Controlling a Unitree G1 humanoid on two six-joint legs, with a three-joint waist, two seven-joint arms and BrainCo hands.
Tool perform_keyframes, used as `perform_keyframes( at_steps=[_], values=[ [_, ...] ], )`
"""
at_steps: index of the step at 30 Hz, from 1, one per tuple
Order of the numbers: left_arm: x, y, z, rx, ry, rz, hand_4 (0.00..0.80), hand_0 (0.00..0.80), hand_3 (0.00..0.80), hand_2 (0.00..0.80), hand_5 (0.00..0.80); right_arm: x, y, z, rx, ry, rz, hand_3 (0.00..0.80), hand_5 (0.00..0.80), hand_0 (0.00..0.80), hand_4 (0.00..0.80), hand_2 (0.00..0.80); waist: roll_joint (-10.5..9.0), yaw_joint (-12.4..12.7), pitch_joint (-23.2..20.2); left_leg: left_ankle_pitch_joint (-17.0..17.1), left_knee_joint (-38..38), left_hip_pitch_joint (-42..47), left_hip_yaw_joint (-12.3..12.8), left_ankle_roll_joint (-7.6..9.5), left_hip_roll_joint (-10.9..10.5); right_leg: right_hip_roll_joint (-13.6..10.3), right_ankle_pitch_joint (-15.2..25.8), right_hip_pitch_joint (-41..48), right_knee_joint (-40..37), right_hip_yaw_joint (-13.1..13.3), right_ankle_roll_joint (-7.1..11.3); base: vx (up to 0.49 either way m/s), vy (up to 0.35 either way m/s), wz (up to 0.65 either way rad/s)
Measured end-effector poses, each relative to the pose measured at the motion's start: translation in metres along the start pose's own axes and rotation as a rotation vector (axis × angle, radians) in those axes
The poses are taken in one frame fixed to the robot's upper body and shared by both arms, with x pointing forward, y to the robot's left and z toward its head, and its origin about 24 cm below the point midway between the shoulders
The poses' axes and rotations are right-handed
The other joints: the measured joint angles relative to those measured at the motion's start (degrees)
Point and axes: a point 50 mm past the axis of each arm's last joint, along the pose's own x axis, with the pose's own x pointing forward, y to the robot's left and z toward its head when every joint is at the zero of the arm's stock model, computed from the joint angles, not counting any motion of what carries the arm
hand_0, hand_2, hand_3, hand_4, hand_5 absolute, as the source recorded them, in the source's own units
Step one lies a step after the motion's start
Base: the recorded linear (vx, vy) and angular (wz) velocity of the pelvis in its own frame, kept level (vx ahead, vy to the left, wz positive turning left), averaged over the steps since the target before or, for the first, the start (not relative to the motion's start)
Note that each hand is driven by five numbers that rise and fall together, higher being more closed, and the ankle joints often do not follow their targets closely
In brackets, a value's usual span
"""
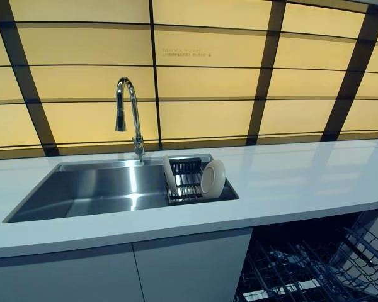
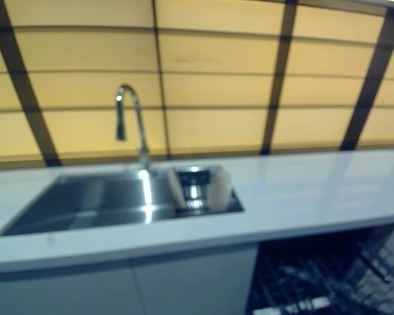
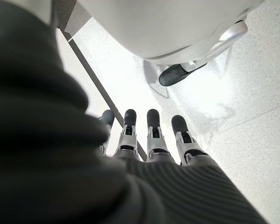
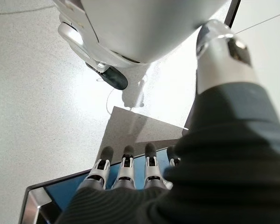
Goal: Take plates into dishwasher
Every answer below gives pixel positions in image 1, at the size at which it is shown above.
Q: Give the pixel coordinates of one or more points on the cream round plate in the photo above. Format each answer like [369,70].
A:
[170,176]
[211,179]

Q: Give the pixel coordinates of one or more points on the black roll-up drying rack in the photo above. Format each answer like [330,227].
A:
[187,185]

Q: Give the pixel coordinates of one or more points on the chrome gooseneck kitchen faucet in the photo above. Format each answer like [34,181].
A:
[135,107]

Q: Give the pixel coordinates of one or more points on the stainless steel sink basin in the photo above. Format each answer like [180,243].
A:
[91,192]

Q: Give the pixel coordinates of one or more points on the white cabinet door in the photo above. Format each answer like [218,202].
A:
[192,267]
[60,277]

